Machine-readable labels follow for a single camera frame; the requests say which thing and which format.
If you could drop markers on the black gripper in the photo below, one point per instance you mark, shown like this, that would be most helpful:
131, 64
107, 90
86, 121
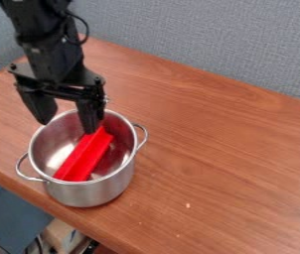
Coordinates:
54, 74

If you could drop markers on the red rectangular block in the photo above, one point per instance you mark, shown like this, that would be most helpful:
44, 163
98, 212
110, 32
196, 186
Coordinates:
85, 156

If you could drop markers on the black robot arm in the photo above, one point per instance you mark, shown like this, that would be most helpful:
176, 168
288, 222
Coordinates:
40, 19

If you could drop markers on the stainless steel pot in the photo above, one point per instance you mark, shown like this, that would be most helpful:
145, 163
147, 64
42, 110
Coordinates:
50, 147

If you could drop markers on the beige box under table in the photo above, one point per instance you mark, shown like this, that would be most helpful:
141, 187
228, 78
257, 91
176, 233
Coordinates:
63, 237

